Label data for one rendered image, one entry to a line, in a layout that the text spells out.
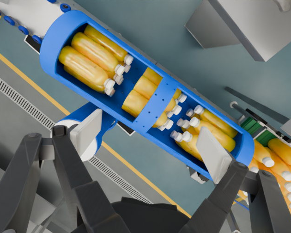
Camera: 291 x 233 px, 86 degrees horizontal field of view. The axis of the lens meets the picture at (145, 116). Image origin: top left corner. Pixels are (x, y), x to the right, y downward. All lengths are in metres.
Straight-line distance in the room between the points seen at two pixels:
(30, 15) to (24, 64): 1.37
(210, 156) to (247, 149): 0.57
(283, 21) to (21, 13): 1.14
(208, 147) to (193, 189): 2.39
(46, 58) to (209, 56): 1.49
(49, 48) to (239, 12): 0.67
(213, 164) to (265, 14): 0.67
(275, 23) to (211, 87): 1.16
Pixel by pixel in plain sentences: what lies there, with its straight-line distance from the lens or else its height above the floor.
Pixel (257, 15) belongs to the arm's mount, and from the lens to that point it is 0.77.
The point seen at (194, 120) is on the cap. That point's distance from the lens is 0.68.
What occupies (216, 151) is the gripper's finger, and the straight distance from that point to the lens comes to 0.17.
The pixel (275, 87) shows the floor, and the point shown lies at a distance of 2.13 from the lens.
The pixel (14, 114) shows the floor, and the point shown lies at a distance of 2.78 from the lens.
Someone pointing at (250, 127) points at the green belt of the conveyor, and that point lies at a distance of 1.06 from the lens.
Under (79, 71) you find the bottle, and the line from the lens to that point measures 0.64.
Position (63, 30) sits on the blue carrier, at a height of 1.22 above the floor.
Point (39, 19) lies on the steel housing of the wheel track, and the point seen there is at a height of 0.93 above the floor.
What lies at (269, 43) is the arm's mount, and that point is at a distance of 0.79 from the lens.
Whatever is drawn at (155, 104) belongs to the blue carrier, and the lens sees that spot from 0.56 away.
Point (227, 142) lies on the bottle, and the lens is 0.75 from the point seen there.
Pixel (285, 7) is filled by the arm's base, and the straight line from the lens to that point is 0.79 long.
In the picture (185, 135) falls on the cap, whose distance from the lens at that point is 0.66.
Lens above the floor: 1.76
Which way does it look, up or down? 67 degrees down
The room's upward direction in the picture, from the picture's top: 163 degrees counter-clockwise
